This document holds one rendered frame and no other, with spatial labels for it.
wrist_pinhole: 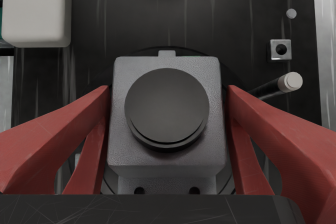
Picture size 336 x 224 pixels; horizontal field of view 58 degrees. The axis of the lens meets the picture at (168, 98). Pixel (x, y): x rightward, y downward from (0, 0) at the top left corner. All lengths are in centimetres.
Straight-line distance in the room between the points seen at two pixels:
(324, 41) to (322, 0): 4
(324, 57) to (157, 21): 14
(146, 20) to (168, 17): 2
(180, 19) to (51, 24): 10
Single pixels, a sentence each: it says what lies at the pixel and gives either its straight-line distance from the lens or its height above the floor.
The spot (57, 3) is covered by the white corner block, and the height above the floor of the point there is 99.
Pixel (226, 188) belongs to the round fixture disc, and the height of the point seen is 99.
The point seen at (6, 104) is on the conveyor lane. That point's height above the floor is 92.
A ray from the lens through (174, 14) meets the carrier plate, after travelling 25.
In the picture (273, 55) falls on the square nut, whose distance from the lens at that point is 24.
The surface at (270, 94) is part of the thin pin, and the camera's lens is 16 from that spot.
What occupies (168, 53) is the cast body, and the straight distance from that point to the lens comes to 17.
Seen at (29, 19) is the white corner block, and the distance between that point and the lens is 25.
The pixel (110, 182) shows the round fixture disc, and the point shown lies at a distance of 22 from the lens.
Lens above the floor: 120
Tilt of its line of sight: 84 degrees down
